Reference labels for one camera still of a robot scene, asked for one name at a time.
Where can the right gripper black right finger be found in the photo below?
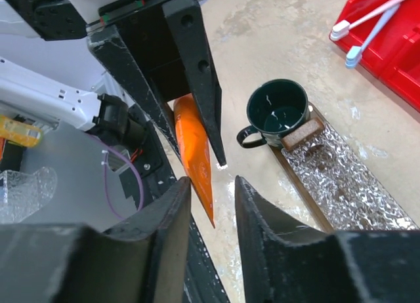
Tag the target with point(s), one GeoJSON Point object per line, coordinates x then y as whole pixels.
{"type": "Point", "coordinates": [284, 260]}

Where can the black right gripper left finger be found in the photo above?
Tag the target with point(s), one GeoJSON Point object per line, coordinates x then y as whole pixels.
{"type": "Point", "coordinates": [62, 263]}

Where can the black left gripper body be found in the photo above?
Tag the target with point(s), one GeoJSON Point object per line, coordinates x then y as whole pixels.
{"type": "Point", "coordinates": [145, 31]}

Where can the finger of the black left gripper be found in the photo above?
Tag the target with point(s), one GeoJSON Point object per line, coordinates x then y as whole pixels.
{"type": "Point", "coordinates": [185, 21]}
{"type": "Point", "coordinates": [109, 48]}

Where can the clear acrylic toothbrush holder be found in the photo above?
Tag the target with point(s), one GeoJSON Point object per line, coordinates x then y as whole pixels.
{"type": "Point", "coordinates": [359, 201]}

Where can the orange toothpaste tube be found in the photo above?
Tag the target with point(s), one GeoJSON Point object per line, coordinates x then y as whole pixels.
{"type": "Point", "coordinates": [193, 146]}

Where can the dark green mug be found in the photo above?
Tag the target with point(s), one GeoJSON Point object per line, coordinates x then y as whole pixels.
{"type": "Point", "coordinates": [274, 110]}

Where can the white toothbrush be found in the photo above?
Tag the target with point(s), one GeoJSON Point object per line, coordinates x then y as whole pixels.
{"type": "Point", "coordinates": [357, 12]}

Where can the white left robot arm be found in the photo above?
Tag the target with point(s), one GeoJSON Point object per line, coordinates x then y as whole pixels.
{"type": "Point", "coordinates": [52, 51]}

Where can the oval wooden tray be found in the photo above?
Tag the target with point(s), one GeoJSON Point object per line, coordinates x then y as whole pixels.
{"type": "Point", "coordinates": [307, 166]}

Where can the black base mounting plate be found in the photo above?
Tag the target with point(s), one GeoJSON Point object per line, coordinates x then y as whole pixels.
{"type": "Point", "coordinates": [174, 263]}

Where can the red bin left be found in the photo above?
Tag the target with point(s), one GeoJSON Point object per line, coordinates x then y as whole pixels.
{"type": "Point", "coordinates": [393, 55]}

